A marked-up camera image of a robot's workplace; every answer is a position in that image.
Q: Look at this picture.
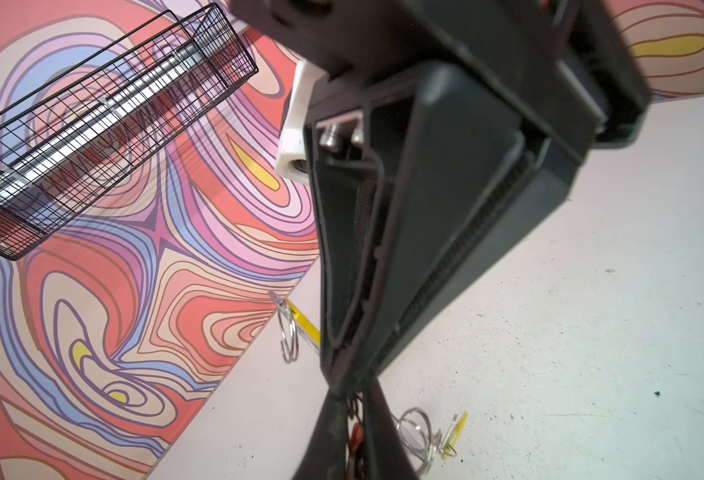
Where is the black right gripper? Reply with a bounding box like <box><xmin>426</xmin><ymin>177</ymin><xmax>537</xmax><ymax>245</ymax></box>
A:
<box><xmin>229</xmin><ymin>1</ymin><xmax>652</xmax><ymax>394</ymax></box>

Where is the key with red tag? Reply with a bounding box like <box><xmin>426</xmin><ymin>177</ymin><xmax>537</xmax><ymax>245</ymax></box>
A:
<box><xmin>345</xmin><ymin>393</ymin><xmax>366</xmax><ymax>480</ymax></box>

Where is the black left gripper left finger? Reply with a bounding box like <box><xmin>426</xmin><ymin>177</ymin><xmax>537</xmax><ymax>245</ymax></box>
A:
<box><xmin>293</xmin><ymin>390</ymin><xmax>351</xmax><ymax>480</ymax></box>

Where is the grey keyring with yellow grip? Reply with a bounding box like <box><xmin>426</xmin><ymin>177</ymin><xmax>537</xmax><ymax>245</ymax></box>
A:
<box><xmin>269</xmin><ymin>291</ymin><xmax>321</xmax><ymax>364</ymax></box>

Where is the black wire basket back wall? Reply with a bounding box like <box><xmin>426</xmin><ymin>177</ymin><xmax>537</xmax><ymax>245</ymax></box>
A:
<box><xmin>0</xmin><ymin>3</ymin><xmax>258</xmax><ymax>260</ymax></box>

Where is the key with yellow tag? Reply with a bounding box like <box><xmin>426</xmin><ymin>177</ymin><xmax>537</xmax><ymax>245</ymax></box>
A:
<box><xmin>392</xmin><ymin>407</ymin><xmax>469</xmax><ymax>477</ymax></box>

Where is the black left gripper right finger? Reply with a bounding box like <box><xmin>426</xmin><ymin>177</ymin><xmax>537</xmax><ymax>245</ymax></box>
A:
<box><xmin>362</xmin><ymin>380</ymin><xmax>418</xmax><ymax>480</ymax></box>

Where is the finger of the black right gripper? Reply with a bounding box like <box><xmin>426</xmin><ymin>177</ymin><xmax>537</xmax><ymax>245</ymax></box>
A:
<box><xmin>306</xmin><ymin>107</ymin><xmax>388</xmax><ymax>372</ymax></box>

